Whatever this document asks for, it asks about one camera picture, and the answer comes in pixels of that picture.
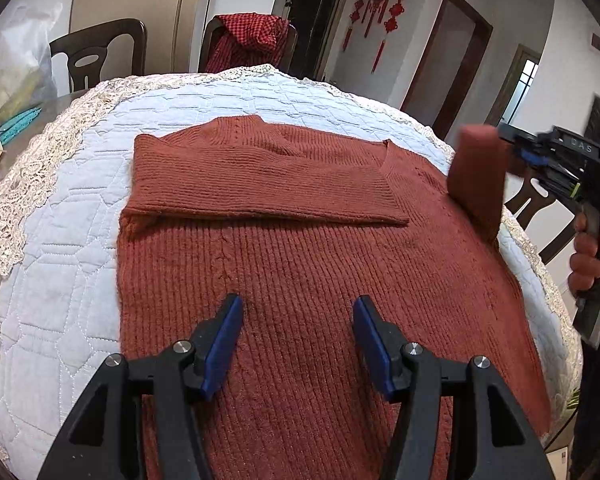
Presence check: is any narrow door with window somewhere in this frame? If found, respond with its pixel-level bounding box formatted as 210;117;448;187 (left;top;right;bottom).
485;44;542;129

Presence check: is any person's right hand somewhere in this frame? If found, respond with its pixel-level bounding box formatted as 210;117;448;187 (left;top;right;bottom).
569;212;600;295

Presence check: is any red checked garment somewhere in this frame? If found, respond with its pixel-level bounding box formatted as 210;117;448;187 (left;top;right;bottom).
205;12;291;74

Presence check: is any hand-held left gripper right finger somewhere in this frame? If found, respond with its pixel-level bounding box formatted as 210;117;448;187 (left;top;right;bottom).
352;296;556;480

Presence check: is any clear plastic bag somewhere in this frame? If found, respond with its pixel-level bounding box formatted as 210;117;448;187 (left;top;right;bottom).
0;0;64;117

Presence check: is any dark wooden chair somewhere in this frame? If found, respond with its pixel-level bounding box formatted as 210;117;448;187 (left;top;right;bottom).
504;172;581;266
197;14;299;75
49;18;148;97

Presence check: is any teal plastic item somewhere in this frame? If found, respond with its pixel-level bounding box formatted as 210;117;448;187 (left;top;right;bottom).
0;105;44;144

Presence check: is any rust knitted sweater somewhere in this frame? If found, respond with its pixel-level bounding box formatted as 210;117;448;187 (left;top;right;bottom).
116;114;553;480

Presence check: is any brown wooden door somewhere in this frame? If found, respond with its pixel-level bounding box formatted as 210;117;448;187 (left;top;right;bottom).
401;0;494;142

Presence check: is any black cable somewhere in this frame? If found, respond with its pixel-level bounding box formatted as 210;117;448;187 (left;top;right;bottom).
544;400;583;456

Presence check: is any red knot wall decoration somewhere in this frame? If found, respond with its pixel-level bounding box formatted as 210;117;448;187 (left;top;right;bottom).
362;0;392;38
372;0;416;73
342;0;373;52

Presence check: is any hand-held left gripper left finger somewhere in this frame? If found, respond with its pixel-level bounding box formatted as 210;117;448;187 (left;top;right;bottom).
37;294;244;480

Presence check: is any quilted tablecloth with lace edge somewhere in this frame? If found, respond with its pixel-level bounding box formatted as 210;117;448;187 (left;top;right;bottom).
0;62;583;466

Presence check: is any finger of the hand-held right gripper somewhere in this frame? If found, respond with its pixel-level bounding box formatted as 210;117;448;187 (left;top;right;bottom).
498;124;551;145
510;142;549;179

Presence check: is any dark glass door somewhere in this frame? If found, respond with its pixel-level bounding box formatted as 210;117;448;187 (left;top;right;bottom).
274;0;354;85

